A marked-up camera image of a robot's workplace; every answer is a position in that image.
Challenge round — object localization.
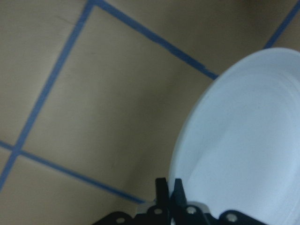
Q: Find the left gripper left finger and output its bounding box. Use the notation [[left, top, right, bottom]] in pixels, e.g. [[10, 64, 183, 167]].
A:
[[94, 178, 172, 225]]

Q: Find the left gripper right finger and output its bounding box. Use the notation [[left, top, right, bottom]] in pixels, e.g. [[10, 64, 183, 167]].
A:
[[170, 179, 264, 225]]

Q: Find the blue plate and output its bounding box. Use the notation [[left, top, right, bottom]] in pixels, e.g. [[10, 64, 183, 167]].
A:
[[168, 48, 300, 225]]

